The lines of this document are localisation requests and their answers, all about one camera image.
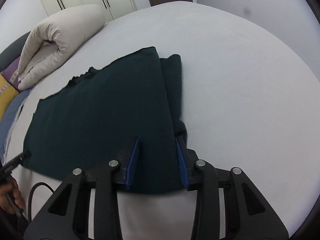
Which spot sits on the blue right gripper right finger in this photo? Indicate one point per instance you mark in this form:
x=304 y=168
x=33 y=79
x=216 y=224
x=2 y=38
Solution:
x=182 y=165

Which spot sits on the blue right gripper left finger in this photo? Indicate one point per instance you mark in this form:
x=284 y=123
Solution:
x=132 y=164

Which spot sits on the dark green knit sweater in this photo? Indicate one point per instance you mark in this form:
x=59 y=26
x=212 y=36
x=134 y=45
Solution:
x=86 y=123

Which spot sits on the person's left hand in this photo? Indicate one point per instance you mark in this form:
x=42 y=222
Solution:
x=11 y=197

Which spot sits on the blue bed sheet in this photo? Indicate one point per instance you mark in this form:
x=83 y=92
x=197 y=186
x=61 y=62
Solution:
x=9 y=130

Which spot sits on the yellow patterned pillow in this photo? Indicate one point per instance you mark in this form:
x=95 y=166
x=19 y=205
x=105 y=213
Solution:
x=7 y=94

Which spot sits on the purple patterned pillow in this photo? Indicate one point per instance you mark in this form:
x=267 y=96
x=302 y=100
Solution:
x=11 y=73

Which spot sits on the rolled cream duvet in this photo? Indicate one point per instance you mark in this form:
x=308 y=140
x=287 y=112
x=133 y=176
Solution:
x=55 y=39

